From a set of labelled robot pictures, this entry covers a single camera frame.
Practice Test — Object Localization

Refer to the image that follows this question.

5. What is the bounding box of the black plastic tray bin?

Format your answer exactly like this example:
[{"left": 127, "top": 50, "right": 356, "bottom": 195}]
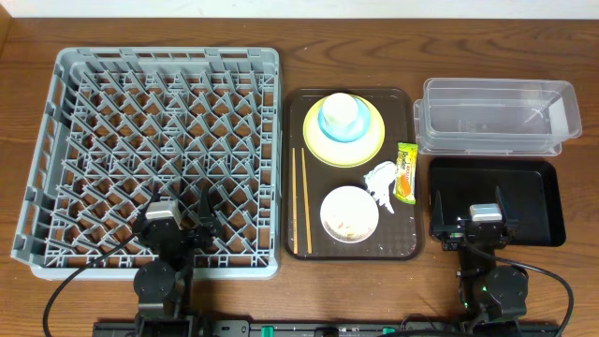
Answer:
[{"left": 430, "top": 157, "right": 566, "bottom": 247}]

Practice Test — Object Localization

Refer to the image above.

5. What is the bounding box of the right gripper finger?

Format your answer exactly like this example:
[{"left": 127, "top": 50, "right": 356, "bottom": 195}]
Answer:
[
  {"left": 495, "top": 186, "right": 509, "bottom": 223},
  {"left": 431, "top": 190, "right": 444, "bottom": 226}
]

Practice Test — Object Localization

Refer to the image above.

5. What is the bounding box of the yellow snack wrapper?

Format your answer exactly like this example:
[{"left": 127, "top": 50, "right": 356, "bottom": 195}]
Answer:
[{"left": 394, "top": 142, "right": 418, "bottom": 204}]

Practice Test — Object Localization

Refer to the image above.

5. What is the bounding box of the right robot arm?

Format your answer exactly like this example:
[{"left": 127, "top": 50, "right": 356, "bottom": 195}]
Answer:
[{"left": 430, "top": 188, "right": 529, "bottom": 333}]

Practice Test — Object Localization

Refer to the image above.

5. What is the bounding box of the white bowl with food scraps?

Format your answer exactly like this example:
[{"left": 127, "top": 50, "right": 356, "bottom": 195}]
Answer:
[{"left": 319, "top": 185, "right": 379, "bottom": 244}]

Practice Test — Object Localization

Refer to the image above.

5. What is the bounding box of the yellow plate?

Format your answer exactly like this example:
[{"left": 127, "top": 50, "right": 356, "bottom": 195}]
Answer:
[{"left": 303, "top": 94, "right": 385, "bottom": 168}]

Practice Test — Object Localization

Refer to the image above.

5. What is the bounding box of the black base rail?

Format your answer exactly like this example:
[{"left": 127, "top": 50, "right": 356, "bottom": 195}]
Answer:
[{"left": 92, "top": 318, "right": 561, "bottom": 337}]

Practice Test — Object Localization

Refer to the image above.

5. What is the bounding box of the wooden chopstick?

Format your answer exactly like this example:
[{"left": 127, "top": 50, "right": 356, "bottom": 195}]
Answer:
[
  {"left": 300, "top": 148, "right": 313, "bottom": 255},
  {"left": 291, "top": 147, "right": 299, "bottom": 254}
]

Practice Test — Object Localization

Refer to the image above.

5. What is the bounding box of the clear plastic bin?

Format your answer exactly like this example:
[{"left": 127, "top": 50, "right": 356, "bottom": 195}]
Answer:
[{"left": 414, "top": 78, "right": 582, "bottom": 156}]

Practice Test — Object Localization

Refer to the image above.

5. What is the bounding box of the dark brown serving tray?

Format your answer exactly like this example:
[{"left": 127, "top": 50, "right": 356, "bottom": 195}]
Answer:
[{"left": 281, "top": 88, "right": 424, "bottom": 261}]

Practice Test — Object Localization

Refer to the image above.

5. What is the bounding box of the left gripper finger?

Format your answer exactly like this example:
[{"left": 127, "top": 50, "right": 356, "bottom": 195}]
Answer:
[
  {"left": 142, "top": 182, "right": 160, "bottom": 219},
  {"left": 197, "top": 187, "right": 213, "bottom": 225}
]

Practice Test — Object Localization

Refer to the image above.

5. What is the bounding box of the grey plastic dishwasher rack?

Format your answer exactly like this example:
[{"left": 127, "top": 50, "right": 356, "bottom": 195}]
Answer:
[{"left": 11, "top": 47, "right": 283, "bottom": 280}]

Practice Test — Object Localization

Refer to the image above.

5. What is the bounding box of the light blue bowl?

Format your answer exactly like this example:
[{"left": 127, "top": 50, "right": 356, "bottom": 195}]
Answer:
[{"left": 317, "top": 97, "right": 371, "bottom": 143}]

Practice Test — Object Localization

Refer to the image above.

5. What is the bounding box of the crumpled white tissue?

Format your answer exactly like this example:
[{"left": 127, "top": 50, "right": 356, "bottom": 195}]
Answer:
[{"left": 364, "top": 161, "right": 397, "bottom": 214}]

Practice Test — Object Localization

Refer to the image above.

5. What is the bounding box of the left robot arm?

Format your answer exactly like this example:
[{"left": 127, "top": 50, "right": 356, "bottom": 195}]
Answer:
[{"left": 133, "top": 188, "right": 224, "bottom": 337}]

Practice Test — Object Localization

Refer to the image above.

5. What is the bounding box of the white plastic cup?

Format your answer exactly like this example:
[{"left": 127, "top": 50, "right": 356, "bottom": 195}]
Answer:
[{"left": 321, "top": 93, "right": 358, "bottom": 130}]

